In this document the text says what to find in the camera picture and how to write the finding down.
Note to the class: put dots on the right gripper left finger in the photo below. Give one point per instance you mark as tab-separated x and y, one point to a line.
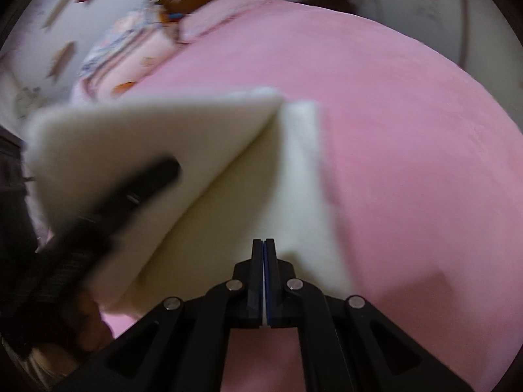
179	345

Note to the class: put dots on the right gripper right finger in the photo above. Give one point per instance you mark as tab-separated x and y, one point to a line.
348	344

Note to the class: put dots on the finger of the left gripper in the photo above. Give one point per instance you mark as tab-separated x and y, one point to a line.
132	194

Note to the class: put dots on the white fuzzy cardigan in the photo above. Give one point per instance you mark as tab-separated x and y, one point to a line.
252	167

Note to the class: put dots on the folded floral quilt stack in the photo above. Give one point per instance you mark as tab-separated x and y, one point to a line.
131	49

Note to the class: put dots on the pink bed sheet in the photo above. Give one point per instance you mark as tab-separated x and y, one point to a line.
423	168

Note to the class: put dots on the pink pillow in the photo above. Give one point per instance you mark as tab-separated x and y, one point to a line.
211	15

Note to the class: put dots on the floral sliding wardrobe door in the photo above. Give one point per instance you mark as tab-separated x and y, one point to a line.
474	34

